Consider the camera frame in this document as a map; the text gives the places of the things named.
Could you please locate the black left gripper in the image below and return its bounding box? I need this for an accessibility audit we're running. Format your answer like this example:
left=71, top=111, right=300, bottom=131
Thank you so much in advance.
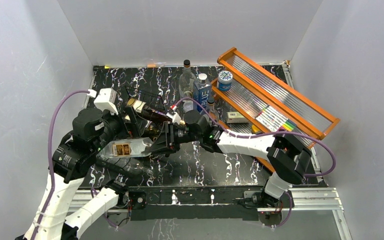
left=92, top=105, right=148, bottom=152

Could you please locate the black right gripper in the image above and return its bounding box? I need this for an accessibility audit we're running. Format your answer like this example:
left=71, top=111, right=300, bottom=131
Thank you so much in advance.
left=148, top=120, right=202, bottom=155

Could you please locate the clear bottle with orange label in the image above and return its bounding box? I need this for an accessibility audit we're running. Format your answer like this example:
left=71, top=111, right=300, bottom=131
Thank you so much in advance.
left=98, top=137, right=154, bottom=159

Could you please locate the blue square glass bottle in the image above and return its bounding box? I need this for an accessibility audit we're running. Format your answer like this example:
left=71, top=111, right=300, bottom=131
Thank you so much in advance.
left=193, top=73, right=212, bottom=114

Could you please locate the clear round glass bottle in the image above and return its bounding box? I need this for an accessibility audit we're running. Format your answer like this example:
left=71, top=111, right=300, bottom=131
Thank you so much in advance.
left=206, top=96, right=219, bottom=125

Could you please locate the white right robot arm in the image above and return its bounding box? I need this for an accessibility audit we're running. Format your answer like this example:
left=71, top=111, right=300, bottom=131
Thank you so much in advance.
left=145, top=110, right=312, bottom=207

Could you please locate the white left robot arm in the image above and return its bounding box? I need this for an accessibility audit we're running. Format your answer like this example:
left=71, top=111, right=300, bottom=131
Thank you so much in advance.
left=18, top=108, right=130, bottom=240

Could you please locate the brown bottle with gold cap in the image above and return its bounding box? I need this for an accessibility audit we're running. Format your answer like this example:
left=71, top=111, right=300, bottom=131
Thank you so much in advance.
left=126, top=98, right=186, bottom=127

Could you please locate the tall clear bottle black cap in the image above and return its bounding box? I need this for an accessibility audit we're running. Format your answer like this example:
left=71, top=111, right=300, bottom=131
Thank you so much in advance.
left=178, top=59, right=197, bottom=98

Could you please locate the clear jar of paper clips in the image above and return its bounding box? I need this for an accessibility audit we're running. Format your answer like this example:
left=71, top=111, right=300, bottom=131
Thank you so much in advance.
left=182, top=100, right=194, bottom=113

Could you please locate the white cardboard small box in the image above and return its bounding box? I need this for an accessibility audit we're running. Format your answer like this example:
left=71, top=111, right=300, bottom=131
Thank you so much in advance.
left=226, top=111, right=249, bottom=124

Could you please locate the blue white round tin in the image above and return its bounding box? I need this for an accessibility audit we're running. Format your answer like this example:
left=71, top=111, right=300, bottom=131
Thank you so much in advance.
left=216, top=70, right=233, bottom=92

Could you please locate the pack of coloured markers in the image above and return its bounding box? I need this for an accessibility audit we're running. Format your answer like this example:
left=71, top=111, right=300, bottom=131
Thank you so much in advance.
left=255, top=105, right=297, bottom=132

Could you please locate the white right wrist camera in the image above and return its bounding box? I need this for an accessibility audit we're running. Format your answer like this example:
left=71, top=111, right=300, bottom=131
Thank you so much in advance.
left=166, top=105, right=182, bottom=126

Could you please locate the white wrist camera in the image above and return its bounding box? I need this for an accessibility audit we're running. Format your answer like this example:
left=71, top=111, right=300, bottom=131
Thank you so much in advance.
left=166, top=105, right=182, bottom=126
left=87, top=88, right=119, bottom=115

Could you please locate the black wire wine rack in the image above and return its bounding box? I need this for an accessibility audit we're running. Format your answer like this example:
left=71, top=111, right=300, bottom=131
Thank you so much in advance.
left=96, top=86, right=168, bottom=176

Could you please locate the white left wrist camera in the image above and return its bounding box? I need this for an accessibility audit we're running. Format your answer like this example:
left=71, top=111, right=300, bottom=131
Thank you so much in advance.
left=87, top=88, right=119, bottom=115

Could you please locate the black aluminium base frame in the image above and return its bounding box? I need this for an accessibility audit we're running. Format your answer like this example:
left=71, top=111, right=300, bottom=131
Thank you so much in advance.
left=106, top=185, right=344, bottom=225

